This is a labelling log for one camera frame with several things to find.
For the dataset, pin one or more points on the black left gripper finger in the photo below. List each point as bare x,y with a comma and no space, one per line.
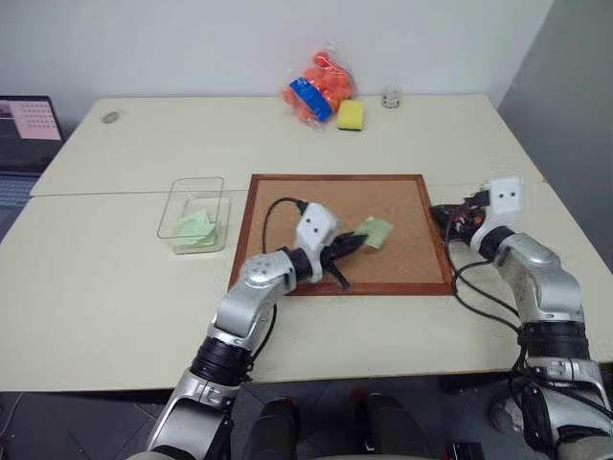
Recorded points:
342,280
356,237

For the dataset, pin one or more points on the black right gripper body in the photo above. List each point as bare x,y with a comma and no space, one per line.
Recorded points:
471,218

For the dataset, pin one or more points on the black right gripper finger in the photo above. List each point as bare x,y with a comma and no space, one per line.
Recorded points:
445,211

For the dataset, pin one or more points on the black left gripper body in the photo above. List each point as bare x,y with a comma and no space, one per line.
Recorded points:
337,249

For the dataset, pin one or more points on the green paper note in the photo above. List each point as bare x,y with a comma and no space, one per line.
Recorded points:
378,232

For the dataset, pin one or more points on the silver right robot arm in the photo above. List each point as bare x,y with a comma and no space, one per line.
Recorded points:
541,297

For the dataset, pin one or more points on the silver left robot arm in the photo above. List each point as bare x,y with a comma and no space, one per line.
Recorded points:
244,311

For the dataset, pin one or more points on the wood-framed cork board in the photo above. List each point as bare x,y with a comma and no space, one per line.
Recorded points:
287,235

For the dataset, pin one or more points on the brown tray of pushpins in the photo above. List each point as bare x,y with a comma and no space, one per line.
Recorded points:
443,221

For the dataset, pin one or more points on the yellow green sponge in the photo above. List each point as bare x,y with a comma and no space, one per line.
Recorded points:
351,115

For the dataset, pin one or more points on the small glass jar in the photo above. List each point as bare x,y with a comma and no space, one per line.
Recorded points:
391,98

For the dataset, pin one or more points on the stack of green notes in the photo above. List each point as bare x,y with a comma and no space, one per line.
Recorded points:
194,230

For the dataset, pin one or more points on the clear plastic container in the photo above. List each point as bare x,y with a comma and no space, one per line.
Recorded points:
196,215

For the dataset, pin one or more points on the bag of orange balls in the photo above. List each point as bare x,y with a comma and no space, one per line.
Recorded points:
321,88

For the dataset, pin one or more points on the dark rounded shape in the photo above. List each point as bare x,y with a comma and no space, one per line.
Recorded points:
275,431

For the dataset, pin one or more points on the grey oval table cap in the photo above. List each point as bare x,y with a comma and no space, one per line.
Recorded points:
111,117

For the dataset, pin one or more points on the open laptop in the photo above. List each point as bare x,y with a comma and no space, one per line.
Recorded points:
24,144

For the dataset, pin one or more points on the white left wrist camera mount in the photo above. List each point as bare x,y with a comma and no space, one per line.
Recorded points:
313,230

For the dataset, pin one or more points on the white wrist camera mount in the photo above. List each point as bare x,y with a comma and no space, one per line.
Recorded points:
505,199
313,230

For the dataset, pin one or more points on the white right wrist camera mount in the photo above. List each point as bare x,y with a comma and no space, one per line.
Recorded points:
505,199

